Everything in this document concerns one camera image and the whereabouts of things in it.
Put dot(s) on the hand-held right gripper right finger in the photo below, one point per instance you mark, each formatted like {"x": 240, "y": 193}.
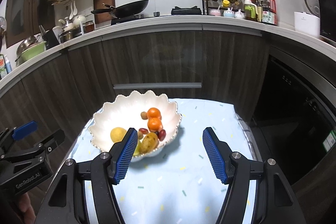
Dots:
{"x": 214, "y": 158}

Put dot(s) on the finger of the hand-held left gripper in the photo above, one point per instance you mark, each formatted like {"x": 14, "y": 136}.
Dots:
{"x": 53, "y": 140}
{"x": 25, "y": 129}

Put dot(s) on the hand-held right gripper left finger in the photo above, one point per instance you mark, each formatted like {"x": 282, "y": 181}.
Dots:
{"x": 126, "y": 158}

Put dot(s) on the green round guava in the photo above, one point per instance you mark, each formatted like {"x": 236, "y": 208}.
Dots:
{"x": 137, "y": 151}

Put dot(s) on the yellow lemon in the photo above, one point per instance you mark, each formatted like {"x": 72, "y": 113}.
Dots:
{"x": 118, "y": 134}

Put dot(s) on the yellow-brown mango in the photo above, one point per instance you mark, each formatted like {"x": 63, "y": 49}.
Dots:
{"x": 148, "y": 142}

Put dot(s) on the red jujube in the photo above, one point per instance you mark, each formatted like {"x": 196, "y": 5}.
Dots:
{"x": 143, "y": 131}
{"x": 162, "y": 134}

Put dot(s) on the small orange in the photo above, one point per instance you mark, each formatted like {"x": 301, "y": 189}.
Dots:
{"x": 155, "y": 124}
{"x": 153, "y": 113}

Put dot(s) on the white scalloped ceramic bowl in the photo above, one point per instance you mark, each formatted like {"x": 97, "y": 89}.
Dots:
{"x": 118, "y": 113}

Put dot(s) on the person's left hand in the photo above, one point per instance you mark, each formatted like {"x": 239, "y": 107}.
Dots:
{"x": 25, "y": 209}

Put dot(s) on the light blue patterned tablecloth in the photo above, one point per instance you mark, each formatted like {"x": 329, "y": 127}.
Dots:
{"x": 183, "y": 187}

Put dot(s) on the blue-white dish soap bottle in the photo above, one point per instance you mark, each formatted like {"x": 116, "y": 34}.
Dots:
{"x": 8, "y": 65}

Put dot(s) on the green label bottle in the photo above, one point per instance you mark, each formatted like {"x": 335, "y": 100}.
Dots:
{"x": 2, "y": 66}

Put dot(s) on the green plastic basin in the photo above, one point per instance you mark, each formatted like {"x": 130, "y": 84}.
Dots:
{"x": 34, "y": 52}

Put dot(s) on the stainless steel bowl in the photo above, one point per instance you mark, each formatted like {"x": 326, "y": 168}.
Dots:
{"x": 25, "y": 44}

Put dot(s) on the black built-in dishwasher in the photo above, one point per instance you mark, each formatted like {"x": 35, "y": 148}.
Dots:
{"x": 288, "y": 113}

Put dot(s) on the black knife block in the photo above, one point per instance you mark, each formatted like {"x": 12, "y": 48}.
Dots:
{"x": 52, "y": 39}

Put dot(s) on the white mug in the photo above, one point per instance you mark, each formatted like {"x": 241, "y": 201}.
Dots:
{"x": 57, "y": 30}

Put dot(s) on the stainless steel pot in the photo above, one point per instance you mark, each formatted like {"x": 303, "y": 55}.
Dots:
{"x": 71, "y": 35}

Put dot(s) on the dark wood kitchen cabinet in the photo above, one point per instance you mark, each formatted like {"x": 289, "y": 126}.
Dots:
{"x": 157, "y": 56}

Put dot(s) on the glass jar with red contents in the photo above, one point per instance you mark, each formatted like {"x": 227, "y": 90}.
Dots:
{"x": 89, "y": 27}

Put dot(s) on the white teapot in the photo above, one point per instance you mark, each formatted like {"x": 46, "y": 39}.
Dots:
{"x": 79, "y": 20}

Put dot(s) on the brown wooden cupboard door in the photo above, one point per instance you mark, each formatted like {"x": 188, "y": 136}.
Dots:
{"x": 26, "y": 3}

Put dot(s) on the hanging white spoons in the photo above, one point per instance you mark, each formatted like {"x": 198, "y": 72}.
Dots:
{"x": 73, "y": 11}

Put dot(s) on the pink ceramic condiment jar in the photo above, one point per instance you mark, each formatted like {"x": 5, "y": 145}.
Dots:
{"x": 215, "y": 13}

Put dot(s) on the white ceramic condiment jar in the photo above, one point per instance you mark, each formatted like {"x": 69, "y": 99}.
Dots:
{"x": 239, "y": 14}

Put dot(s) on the blue ceramic condiment jar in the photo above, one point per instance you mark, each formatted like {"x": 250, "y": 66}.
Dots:
{"x": 228, "y": 13}

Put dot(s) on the brown wooden cutting board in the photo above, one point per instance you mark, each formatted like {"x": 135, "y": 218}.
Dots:
{"x": 102, "y": 1}

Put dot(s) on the black wok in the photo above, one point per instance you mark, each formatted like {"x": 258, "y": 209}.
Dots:
{"x": 131, "y": 8}

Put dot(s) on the black stove grate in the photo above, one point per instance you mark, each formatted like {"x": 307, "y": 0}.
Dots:
{"x": 187, "y": 10}

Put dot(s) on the green-lidded oil bottle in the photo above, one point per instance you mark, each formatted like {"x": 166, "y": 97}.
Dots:
{"x": 250, "y": 11}

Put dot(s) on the large red-capped soy sauce bottle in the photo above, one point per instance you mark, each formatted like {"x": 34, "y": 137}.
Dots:
{"x": 269, "y": 15}

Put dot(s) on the black countertop appliance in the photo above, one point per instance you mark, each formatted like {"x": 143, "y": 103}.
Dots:
{"x": 328, "y": 16}

